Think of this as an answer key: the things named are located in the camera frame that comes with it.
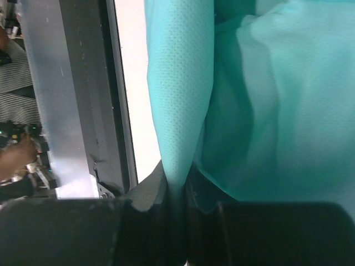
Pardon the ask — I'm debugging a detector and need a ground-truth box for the operator hand in background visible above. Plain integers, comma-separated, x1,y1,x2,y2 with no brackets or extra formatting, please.
1,134,37,181

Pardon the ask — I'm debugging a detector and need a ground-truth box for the aluminium rail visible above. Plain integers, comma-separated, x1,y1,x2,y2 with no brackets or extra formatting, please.
18,1,99,199

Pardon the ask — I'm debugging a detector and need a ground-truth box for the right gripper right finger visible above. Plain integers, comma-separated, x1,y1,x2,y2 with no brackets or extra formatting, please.
185,167,354,265

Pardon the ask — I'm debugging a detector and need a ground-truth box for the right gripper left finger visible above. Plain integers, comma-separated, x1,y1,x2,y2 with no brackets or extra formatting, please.
1,164,172,265

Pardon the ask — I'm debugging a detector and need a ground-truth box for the teal t-shirt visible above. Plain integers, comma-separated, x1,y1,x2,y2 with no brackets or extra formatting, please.
145,1,354,207

